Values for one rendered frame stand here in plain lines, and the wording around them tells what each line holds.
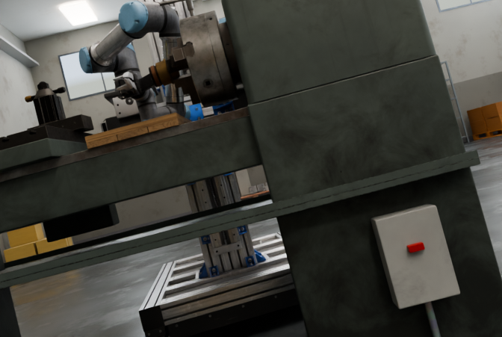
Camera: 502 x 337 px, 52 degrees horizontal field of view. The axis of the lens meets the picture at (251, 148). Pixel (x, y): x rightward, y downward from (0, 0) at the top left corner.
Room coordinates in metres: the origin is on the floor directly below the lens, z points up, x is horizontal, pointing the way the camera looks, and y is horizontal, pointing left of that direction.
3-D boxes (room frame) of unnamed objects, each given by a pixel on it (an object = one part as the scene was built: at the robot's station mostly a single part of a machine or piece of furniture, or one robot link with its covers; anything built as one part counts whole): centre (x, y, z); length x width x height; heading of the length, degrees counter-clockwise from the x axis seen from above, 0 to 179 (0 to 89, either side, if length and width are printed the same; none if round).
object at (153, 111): (2.06, 0.35, 0.98); 0.11 x 0.08 x 0.11; 133
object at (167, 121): (1.79, 0.34, 0.88); 0.36 x 0.30 x 0.04; 178
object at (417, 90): (1.79, -0.33, 0.43); 0.60 x 0.48 x 0.86; 88
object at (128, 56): (2.36, 0.47, 1.33); 0.13 x 0.12 x 0.14; 133
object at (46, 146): (1.84, 0.74, 0.89); 0.53 x 0.30 x 0.06; 178
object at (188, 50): (1.69, 0.15, 1.09); 0.12 x 0.11 x 0.05; 178
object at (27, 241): (8.22, 3.64, 0.41); 1.46 x 1.11 x 0.82; 6
